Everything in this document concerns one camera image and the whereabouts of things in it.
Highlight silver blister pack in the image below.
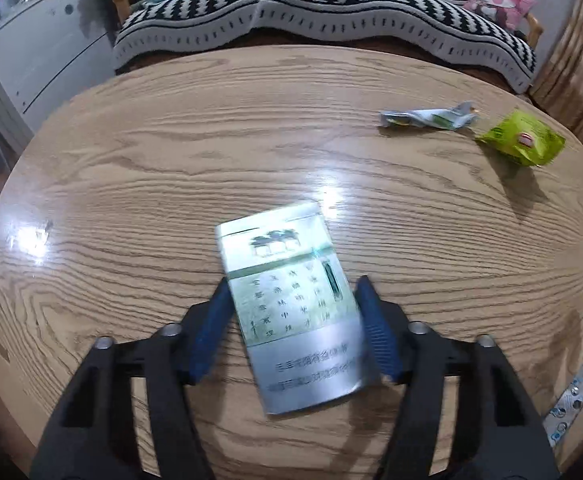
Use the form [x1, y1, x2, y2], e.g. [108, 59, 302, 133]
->
[544, 355, 583, 456]

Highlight beige patterned curtain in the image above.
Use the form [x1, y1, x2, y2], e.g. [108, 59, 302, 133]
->
[529, 0, 583, 161]

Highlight crumpled white green wrapper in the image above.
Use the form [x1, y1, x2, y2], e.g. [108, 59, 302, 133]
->
[379, 101, 477, 132]

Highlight black-white patterned sofa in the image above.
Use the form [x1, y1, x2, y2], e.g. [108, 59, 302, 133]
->
[113, 0, 537, 95]

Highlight lime green snack packet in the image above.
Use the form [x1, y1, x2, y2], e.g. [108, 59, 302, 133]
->
[474, 110, 567, 168]

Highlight white cabinet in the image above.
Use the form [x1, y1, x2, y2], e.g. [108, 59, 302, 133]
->
[0, 0, 117, 136]

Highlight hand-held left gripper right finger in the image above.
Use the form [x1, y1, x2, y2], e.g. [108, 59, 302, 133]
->
[354, 275, 559, 480]

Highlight green white cigarette pack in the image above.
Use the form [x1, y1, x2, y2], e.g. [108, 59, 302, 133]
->
[215, 201, 372, 416]

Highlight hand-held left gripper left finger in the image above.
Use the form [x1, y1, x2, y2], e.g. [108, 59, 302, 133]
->
[29, 280, 236, 480]

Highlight pink cartoon cushion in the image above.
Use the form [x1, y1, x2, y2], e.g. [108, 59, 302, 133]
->
[464, 0, 535, 33]

